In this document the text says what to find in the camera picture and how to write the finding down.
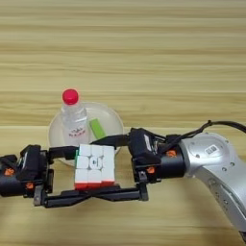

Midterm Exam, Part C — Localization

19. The round beige plate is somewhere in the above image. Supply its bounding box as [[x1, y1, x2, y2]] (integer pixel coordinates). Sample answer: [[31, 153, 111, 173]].
[[47, 101, 125, 167]]

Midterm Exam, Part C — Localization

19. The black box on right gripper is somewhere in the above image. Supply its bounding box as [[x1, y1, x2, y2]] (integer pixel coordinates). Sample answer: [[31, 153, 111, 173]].
[[128, 128, 161, 166]]

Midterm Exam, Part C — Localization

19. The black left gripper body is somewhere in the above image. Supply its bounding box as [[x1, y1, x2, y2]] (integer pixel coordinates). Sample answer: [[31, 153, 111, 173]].
[[0, 155, 54, 207]]

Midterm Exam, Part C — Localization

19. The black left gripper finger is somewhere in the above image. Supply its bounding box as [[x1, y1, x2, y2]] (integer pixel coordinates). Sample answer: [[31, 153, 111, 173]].
[[42, 186, 107, 209], [47, 145, 80, 161]]

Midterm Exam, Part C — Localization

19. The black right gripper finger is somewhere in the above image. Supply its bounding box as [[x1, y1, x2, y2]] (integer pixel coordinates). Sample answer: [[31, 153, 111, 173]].
[[76, 186, 141, 202], [90, 134, 131, 149]]

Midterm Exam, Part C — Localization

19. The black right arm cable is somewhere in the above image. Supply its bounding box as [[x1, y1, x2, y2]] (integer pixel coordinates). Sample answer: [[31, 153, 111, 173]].
[[158, 119, 246, 153]]

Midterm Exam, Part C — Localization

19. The green rectangular block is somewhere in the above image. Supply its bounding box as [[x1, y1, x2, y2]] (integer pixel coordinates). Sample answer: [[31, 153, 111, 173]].
[[88, 118, 108, 140]]

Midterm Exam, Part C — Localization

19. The clear bottle with red cap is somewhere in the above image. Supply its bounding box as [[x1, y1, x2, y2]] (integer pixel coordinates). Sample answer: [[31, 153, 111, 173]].
[[61, 88, 90, 147]]

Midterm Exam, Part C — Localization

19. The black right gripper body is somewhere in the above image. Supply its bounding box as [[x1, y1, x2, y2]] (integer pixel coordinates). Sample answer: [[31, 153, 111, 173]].
[[132, 147, 186, 201]]

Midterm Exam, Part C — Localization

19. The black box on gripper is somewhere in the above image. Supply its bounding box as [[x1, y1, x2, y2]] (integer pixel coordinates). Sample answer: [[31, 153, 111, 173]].
[[128, 128, 161, 166], [18, 144, 48, 187]]

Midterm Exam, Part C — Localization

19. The multicoloured puzzle cube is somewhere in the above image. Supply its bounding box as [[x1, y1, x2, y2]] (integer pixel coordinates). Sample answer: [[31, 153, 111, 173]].
[[74, 143, 116, 190]]

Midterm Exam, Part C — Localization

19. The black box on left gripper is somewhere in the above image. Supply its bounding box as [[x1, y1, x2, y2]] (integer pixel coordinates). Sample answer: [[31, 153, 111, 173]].
[[18, 144, 48, 187]]

